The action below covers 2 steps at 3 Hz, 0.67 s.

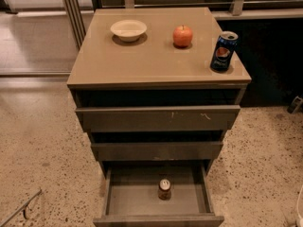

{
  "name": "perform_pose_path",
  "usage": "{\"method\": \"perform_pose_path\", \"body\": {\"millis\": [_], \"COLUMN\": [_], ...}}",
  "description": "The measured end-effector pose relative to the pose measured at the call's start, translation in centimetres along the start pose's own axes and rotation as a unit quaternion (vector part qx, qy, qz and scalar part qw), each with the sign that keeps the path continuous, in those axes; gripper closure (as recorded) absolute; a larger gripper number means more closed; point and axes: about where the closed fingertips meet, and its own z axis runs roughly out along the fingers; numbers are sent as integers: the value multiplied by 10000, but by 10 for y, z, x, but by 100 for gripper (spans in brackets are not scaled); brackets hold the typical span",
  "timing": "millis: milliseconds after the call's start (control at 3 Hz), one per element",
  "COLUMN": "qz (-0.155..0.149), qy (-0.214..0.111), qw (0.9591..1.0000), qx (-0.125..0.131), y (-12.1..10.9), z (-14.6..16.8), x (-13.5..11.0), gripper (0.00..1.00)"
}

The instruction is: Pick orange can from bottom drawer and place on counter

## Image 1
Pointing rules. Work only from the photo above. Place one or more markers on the grey drawer cabinet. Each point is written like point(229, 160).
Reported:
point(154, 72)

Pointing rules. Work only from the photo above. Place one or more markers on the grey middle drawer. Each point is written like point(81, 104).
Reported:
point(158, 151)

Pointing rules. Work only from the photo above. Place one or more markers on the grey top drawer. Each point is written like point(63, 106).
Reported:
point(172, 118)

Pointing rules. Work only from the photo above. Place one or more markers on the orange soda can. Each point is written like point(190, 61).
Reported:
point(164, 190)

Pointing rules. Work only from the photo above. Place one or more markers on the grey open bottom drawer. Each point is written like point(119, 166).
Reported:
point(131, 198)

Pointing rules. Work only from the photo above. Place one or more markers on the blue pepsi can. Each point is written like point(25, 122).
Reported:
point(223, 52)

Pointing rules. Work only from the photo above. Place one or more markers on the red apple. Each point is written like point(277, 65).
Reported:
point(182, 36)

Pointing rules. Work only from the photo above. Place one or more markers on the white bowl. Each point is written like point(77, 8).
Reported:
point(128, 30)

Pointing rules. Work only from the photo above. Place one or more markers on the small dark floor object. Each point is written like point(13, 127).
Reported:
point(296, 105)

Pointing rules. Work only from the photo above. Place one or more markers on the metal rod on floor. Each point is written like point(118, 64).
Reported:
point(22, 208)

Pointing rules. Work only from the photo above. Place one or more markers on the metal window frame post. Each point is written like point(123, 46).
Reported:
point(72, 9)

